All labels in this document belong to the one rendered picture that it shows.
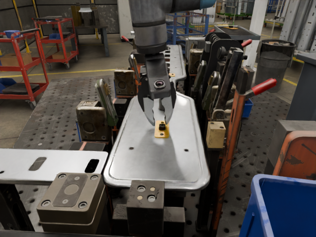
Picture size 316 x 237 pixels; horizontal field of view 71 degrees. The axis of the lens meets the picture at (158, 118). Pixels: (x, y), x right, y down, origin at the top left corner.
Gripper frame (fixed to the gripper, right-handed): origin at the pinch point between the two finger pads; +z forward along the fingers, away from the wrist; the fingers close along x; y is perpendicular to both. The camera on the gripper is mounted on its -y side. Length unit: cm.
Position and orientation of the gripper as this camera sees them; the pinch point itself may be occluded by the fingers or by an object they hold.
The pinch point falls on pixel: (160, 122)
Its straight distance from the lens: 59.4
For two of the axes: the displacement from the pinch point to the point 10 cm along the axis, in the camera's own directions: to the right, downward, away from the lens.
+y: -0.5, -5.0, 8.7
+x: -9.9, 1.1, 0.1
